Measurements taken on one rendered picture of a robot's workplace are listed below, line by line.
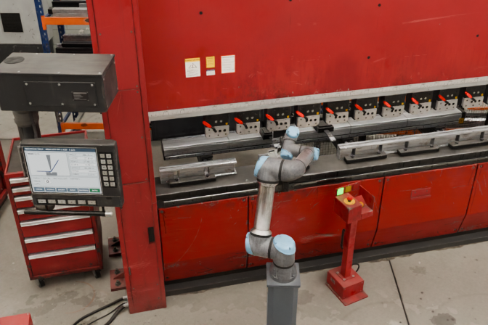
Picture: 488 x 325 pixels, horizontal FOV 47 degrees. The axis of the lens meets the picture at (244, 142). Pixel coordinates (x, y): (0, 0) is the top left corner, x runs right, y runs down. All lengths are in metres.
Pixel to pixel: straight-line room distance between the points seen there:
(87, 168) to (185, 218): 1.10
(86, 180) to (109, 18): 0.82
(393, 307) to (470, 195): 1.04
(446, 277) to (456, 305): 0.28
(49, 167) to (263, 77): 1.38
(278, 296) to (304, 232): 0.99
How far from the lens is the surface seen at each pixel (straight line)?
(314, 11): 3.42
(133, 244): 3.67
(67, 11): 5.32
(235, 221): 3.83
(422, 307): 4.23
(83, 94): 2.64
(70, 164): 2.82
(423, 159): 4.11
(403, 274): 4.44
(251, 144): 3.98
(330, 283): 4.20
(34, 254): 4.17
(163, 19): 3.22
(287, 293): 3.15
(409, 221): 4.39
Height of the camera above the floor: 2.92
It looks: 30 degrees down
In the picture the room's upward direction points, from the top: straight up
